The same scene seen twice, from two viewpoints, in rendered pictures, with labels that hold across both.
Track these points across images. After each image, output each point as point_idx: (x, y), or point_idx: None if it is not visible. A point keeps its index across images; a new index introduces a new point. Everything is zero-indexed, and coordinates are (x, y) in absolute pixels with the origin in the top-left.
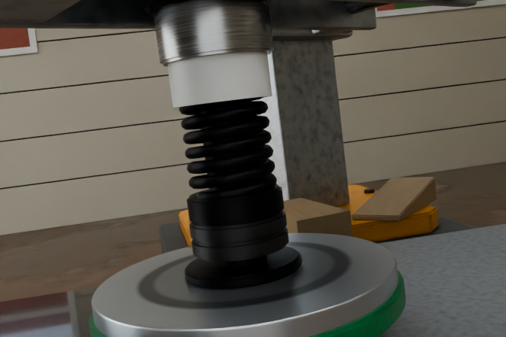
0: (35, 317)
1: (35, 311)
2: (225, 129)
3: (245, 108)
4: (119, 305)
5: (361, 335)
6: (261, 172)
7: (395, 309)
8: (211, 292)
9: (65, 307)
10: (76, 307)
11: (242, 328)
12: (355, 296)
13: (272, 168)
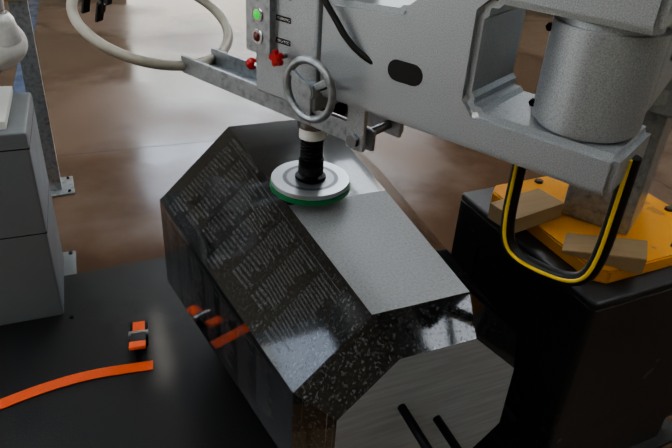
0: (336, 159)
1: (341, 158)
2: (300, 143)
3: (303, 141)
4: (289, 164)
5: (281, 197)
6: (304, 157)
7: (293, 201)
8: (293, 174)
9: (344, 162)
10: (343, 164)
11: (271, 179)
12: (283, 190)
13: (309, 158)
